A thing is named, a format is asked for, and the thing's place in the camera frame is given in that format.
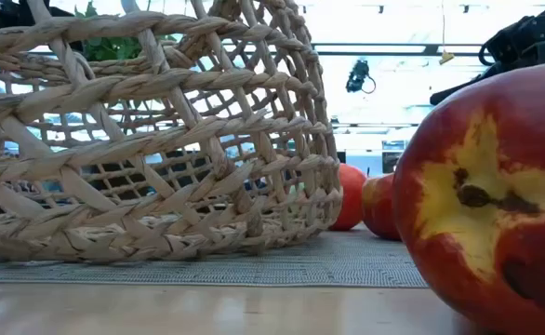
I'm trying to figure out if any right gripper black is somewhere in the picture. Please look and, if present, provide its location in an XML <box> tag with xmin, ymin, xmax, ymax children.
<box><xmin>429</xmin><ymin>0</ymin><xmax>545</xmax><ymax>107</ymax></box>

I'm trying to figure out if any large red-yellow apple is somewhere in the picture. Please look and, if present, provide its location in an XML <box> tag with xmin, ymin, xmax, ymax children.
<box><xmin>392</xmin><ymin>59</ymin><xmax>545</xmax><ymax>335</ymax></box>

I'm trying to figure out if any small red-yellow apple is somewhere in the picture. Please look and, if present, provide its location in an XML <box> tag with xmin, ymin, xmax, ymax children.
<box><xmin>362</xmin><ymin>172</ymin><xmax>402</xmax><ymax>242</ymax></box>

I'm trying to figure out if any round red-orange fruit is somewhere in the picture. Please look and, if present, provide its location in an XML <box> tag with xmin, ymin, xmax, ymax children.
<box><xmin>328</xmin><ymin>163</ymin><xmax>368</xmax><ymax>233</ymax></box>

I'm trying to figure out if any woven wicker basket with handles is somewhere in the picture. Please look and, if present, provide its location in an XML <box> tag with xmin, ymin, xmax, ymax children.
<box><xmin>0</xmin><ymin>0</ymin><xmax>343</xmax><ymax>262</ymax></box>

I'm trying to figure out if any yellow hanging tag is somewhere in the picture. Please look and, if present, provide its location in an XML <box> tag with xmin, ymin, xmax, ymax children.
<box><xmin>438</xmin><ymin>0</ymin><xmax>456</xmax><ymax>66</ymax></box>

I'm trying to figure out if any black hanging device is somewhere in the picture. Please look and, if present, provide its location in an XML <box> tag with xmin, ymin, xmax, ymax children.
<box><xmin>345</xmin><ymin>58</ymin><xmax>378</xmax><ymax>96</ymax></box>

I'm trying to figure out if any green potted plant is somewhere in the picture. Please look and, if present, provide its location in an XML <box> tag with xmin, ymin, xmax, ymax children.
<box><xmin>73</xmin><ymin>0</ymin><xmax>180</xmax><ymax>63</ymax></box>

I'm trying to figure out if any grey woven placemat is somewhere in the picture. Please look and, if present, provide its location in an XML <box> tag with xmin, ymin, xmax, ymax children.
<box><xmin>0</xmin><ymin>222</ymin><xmax>430</xmax><ymax>288</ymax></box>

